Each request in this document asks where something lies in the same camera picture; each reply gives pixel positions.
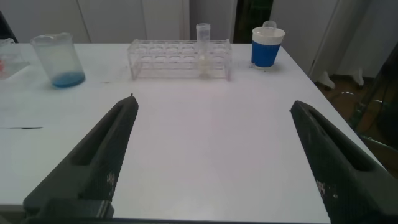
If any blue and white cup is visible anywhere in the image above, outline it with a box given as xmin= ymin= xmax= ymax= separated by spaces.
xmin=251 ymin=26 xmax=286 ymax=68

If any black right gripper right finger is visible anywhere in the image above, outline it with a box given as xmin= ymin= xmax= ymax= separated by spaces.
xmin=289 ymin=100 xmax=398 ymax=224

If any clear plastic beaker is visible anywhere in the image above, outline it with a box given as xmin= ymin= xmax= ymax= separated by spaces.
xmin=30 ymin=32 xmax=86 ymax=90

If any clear acrylic test tube rack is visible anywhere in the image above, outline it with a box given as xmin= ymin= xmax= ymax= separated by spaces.
xmin=127 ymin=39 xmax=233 ymax=81
xmin=0 ymin=37 xmax=31 ymax=80

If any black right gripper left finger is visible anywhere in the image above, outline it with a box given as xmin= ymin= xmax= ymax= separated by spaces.
xmin=15 ymin=94 xmax=139 ymax=224

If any test tube with cream pigment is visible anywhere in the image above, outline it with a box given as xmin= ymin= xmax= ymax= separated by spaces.
xmin=195 ymin=22 xmax=211 ymax=78

